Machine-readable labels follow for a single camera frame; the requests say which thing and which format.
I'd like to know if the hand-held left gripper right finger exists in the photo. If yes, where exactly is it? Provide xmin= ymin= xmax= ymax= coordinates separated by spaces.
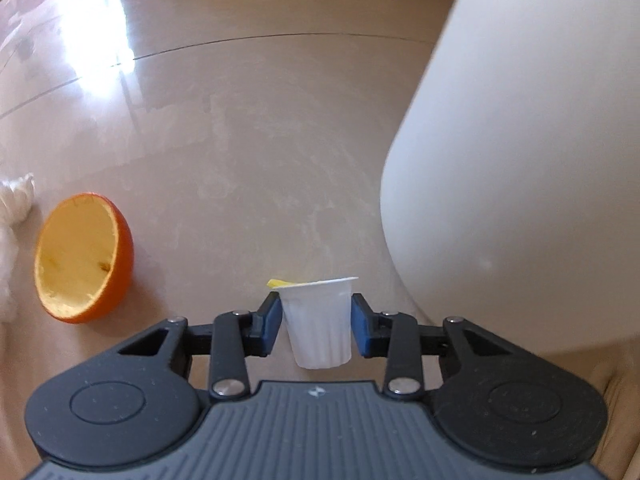
xmin=351 ymin=293 xmax=522 ymax=401

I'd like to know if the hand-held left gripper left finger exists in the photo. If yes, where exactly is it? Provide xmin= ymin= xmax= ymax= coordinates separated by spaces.
xmin=117 ymin=292 xmax=284 ymax=401

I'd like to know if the small white plastic cup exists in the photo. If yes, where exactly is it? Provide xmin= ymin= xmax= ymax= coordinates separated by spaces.
xmin=267 ymin=276 xmax=360 ymax=370

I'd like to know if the white plastic trash bin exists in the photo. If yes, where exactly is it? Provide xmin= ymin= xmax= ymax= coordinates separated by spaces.
xmin=379 ymin=0 xmax=640 ymax=359

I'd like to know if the orange peel half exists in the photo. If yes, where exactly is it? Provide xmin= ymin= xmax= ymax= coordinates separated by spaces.
xmin=33 ymin=192 xmax=135 ymax=325

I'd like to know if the white crumpled tissue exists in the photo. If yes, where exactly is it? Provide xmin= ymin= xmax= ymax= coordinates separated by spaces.
xmin=0 ymin=172 xmax=37 ymax=322

